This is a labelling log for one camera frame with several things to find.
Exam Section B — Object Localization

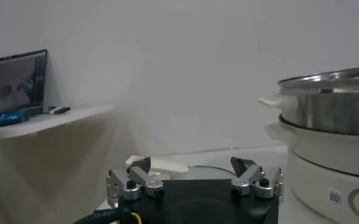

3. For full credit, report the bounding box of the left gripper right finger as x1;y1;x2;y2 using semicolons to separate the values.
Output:
230;156;285;200

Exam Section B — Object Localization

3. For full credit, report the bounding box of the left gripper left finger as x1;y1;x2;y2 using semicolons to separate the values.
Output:
105;156;165;208

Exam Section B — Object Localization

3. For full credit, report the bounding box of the stainless steel steamer basket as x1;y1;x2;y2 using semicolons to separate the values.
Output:
257;65;359;137

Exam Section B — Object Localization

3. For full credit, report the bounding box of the round glass pot lid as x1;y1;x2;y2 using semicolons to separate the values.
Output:
125;155;238;181

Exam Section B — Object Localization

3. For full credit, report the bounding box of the white electric cooking pot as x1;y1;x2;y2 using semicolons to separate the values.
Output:
263;121;359;224

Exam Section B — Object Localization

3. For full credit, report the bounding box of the white side table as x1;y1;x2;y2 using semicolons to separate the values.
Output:
0;105;116;143

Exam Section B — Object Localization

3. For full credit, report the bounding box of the blue computer mouse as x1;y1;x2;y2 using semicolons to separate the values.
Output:
0;109;31;128

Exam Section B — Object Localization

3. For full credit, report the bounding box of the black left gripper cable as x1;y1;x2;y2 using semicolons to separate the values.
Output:
72;206;143;224

